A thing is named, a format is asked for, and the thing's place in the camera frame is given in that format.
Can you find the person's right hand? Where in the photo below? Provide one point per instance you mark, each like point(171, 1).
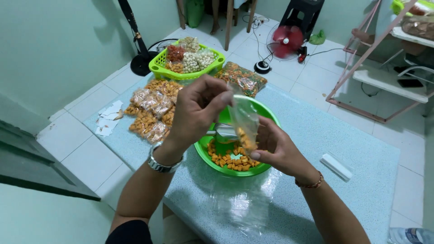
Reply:
point(281, 149)

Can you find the person's left hand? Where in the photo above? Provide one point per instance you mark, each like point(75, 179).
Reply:
point(190, 108)

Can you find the small clear plastic bag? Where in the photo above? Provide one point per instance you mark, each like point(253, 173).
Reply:
point(244, 118)

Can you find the pile of orange snack packets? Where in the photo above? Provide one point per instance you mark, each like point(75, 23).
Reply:
point(152, 108)

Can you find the green plastic basket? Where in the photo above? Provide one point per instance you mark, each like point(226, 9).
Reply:
point(176, 73)

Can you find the metal scoop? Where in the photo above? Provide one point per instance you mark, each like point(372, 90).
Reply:
point(225, 133)

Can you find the orange nuts packet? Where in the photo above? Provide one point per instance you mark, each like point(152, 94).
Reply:
point(174, 67)

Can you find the white round nuts packet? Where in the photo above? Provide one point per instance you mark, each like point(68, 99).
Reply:
point(191, 63)
point(206, 58)

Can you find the heap of loose orange snacks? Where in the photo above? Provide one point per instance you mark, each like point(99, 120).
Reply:
point(232, 162)

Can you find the red snack packet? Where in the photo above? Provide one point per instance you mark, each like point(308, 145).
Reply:
point(175, 53)

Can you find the large mixed snack bag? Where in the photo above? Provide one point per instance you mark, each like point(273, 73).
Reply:
point(242, 78)

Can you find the green plastic bowl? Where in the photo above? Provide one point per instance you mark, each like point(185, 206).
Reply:
point(217, 162)

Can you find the stack of empty clear bags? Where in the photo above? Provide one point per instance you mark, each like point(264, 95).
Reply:
point(244, 200)

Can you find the silver wristwatch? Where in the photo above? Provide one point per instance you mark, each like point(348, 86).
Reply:
point(162, 165)

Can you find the beige chips packet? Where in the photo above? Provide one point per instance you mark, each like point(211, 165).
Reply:
point(190, 43)

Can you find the black stand with round base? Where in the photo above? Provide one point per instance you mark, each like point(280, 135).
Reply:
point(140, 57)

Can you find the pile of white paper labels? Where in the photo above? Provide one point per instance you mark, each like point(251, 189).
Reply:
point(109, 118)

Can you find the wooden furniture legs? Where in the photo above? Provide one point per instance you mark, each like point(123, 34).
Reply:
point(230, 23)

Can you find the green hanging bag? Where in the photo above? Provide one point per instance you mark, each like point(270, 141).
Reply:
point(195, 13)

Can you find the red table fan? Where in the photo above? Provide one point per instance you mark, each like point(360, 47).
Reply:
point(287, 40)

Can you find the small green plastic bag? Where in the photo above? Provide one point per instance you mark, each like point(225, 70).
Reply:
point(317, 38)

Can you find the black plastic stool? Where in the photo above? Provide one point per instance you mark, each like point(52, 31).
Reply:
point(301, 15)

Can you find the black sleeve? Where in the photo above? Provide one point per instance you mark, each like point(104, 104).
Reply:
point(130, 233)

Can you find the clear water bottle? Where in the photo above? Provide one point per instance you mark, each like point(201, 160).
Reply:
point(412, 236)

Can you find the pink frame shelf rack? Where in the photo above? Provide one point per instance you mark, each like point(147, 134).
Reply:
point(383, 78)

